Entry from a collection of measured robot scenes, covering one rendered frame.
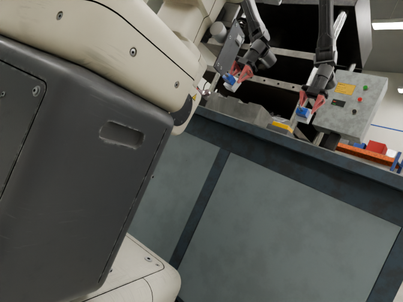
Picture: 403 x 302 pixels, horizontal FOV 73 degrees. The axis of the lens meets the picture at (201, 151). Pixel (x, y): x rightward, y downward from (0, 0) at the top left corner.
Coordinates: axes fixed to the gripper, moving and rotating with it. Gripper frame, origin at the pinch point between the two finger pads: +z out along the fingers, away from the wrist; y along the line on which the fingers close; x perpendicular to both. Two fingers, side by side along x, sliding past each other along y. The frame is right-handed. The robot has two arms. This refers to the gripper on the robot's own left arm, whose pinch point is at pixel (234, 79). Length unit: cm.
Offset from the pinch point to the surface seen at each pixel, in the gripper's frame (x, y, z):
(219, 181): -3.1, -22.4, 39.5
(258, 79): -73, 42, -36
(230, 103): 0.1, -6.4, 10.6
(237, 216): -4, -37, 46
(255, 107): 0.4, -17.8, 7.2
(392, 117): -640, 50, -321
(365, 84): -77, -24, -60
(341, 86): -78, -12, -54
